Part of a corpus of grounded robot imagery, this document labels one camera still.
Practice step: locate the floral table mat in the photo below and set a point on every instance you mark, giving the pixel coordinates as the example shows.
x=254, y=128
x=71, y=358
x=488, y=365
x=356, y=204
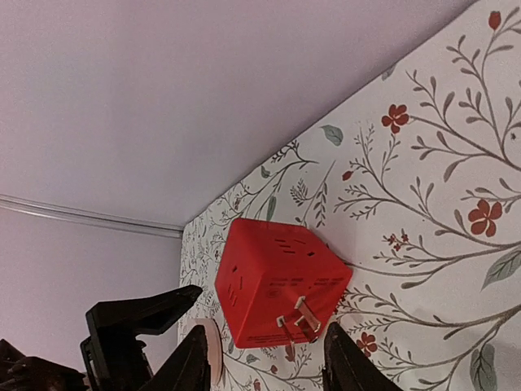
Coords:
x=415, y=182

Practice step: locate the pink round power strip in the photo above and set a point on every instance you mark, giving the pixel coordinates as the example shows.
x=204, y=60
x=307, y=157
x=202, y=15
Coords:
x=215, y=350

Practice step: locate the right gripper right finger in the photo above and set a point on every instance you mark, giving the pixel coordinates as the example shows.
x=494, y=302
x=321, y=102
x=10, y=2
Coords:
x=347, y=368

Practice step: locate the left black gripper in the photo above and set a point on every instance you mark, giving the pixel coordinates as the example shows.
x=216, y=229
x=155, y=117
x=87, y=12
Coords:
x=114, y=361

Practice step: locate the red cube socket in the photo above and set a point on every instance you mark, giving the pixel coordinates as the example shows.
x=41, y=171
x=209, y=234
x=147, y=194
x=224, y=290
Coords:
x=278, y=284

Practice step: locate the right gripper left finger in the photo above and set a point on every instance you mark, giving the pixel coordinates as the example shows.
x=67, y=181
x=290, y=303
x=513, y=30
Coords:
x=187, y=368

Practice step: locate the left aluminium frame post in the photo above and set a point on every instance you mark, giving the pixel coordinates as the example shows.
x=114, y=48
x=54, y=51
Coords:
x=87, y=218

